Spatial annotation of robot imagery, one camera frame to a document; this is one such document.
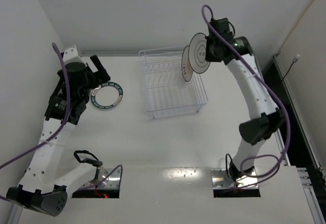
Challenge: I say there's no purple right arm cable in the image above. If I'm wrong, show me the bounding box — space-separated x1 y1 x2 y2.
201 4 291 191

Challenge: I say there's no metal base plate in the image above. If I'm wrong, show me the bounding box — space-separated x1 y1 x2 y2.
211 168 259 190
79 168 121 190

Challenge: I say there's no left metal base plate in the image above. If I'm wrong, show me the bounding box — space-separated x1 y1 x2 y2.
79 168 121 190

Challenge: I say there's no black cable white plug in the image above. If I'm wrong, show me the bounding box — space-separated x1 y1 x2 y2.
281 54 301 83

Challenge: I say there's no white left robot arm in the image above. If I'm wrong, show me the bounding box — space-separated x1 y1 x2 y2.
6 44 110 217

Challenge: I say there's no grey rimmed white plate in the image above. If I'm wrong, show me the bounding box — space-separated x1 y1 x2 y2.
188 33 210 74

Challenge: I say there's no dark green rimmed plate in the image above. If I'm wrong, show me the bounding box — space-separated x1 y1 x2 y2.
90 81 124 110

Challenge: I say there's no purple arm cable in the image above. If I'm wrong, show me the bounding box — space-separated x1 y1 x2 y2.
0 42 123 202
201 4 291 191

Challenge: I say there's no clear wire dish rack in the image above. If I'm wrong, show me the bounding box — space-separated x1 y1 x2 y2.
139 45 208 119

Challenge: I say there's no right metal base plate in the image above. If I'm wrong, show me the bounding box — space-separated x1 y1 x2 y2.
211 168 259 190

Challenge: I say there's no aluminium frame rail right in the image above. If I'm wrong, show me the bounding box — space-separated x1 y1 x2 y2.
264 55 325 223

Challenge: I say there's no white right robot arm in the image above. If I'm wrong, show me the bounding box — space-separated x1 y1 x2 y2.
205 18 285 180

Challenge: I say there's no orange sunburst pattern plate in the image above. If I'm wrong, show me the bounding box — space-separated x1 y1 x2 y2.
181 45 193 82

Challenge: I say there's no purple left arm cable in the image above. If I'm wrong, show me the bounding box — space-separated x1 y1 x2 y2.
0 42 123 202

